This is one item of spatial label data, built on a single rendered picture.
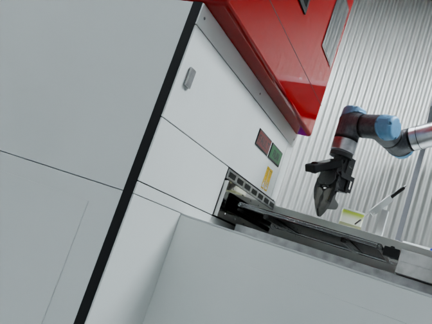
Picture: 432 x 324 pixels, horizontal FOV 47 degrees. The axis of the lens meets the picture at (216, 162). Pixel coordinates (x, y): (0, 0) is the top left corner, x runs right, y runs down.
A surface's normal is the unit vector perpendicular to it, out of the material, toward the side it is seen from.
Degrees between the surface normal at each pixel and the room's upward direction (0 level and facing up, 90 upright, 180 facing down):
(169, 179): 90
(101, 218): 90
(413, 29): 90
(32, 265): 90
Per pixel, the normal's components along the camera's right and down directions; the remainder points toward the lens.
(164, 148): 0.87, 0.23
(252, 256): -0.37, -0.27
